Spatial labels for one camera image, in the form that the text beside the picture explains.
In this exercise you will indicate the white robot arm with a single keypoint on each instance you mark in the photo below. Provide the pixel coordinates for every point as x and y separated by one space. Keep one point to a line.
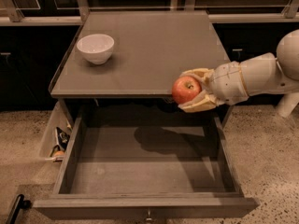
275 73

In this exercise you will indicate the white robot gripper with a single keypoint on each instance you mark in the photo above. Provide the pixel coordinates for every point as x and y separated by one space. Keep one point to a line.
226 82

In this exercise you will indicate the black handle bottom left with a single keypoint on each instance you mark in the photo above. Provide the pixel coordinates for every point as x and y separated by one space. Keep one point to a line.
19 204

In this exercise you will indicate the grey open top drawer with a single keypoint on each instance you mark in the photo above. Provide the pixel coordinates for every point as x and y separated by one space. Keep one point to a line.
176 167

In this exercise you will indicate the metal drawer knob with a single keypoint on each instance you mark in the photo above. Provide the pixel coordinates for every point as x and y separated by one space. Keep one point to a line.
148 218

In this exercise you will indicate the white ceramic bowl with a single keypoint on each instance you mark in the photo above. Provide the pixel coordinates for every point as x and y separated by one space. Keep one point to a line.
97 48

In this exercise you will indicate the grey back rail shelf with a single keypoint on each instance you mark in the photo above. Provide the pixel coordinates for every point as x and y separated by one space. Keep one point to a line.
218 11

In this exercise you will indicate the grey counter cabinet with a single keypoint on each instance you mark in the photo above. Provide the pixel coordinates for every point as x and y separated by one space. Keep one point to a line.
152 48

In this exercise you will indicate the red apple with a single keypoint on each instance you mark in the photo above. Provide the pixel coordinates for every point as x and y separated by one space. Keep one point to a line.
185 89

